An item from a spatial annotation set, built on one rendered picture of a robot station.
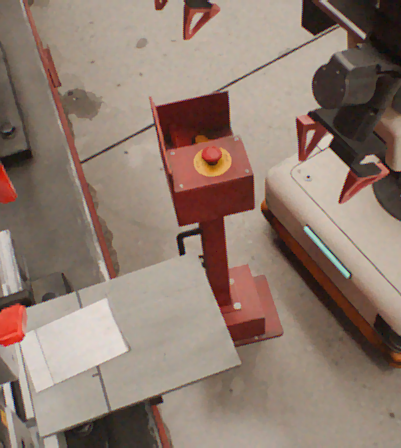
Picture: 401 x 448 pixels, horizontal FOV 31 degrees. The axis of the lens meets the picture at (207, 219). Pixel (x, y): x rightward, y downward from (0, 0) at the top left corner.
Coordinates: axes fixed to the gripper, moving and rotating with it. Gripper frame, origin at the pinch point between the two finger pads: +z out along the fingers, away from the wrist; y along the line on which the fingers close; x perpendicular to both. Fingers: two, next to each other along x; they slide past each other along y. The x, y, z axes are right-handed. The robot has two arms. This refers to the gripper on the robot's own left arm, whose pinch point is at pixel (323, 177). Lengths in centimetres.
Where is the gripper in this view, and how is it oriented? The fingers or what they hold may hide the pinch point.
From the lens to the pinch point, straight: 107.5
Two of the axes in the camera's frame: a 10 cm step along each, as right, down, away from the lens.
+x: 7.8, -1.8, 6.0
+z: -3.2, 7.1, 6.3
